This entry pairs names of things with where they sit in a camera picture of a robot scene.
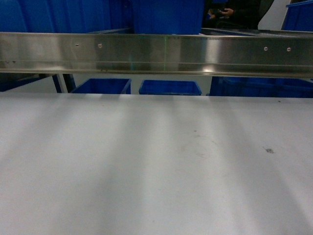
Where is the large blue bin upper shelf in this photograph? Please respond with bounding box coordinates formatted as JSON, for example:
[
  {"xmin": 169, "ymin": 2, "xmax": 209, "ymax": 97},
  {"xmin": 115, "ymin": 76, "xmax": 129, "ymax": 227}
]
[{"xmin": 131, "ymin": 0, "xmax": 204, "ymax": 35}]

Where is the blue bin below middle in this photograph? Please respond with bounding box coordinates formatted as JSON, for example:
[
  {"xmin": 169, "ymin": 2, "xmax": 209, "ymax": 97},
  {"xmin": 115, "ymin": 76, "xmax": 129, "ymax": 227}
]
[{"xmin": 138, "ymin": 80, "xmax": 202, "ymax": 96}]

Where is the blue bin below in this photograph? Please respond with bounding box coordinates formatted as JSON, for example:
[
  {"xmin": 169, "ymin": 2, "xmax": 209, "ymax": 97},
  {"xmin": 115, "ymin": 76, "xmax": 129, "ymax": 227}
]
[
  {"xmin": 72, "ymin": 78, "xmax": 131, "ymax": 94},
  {"xmin": 207, "ymin": 76, "xmax": 313, "ymax": 98},
  {"xmin": 138, "ymin": 80, "xmax": 202, "ymax": 96}
]

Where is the blue bin below left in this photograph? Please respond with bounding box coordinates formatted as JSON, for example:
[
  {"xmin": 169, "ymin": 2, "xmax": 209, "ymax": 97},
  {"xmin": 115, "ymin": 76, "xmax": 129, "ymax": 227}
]
[{"xmin": 72, "ymin": 78, "xmax": 131, "ymax": 94}]

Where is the blue bin below right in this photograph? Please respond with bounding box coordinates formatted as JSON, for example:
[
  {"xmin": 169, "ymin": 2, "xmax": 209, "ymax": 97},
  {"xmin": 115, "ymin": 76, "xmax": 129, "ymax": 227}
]
[{"xmin": 207, "ymin": 76, "xmax": 313, "ymax": 98}]

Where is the blue bin upper left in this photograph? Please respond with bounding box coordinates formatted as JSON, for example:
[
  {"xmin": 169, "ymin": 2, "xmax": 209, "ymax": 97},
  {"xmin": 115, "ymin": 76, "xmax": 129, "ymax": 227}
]
[{"xmin": 0, "ymin": 0, "xmax": 134, "ymax": 33}]

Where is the person in dark clothes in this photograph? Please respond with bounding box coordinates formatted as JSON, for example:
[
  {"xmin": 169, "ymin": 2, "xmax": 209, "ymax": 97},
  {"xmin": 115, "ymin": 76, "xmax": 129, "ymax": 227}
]
[{"xmin": 202, "ymin": 0, "xmax": 277, "ymax": 30}]

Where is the blue bin upper right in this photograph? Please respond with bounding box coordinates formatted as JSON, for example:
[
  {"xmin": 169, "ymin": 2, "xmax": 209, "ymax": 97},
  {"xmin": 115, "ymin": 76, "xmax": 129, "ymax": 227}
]
[{"xmin": 282, "ymin": 0, "xmax": 313, "ymax": 32}]

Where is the stainless steel shelf rail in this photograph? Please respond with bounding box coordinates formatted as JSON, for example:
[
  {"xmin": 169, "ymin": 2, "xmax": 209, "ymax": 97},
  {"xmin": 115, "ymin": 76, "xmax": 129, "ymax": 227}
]
[{"xmin": 0, "ymin": 32, "xmax": 313, "ymax": 78}]

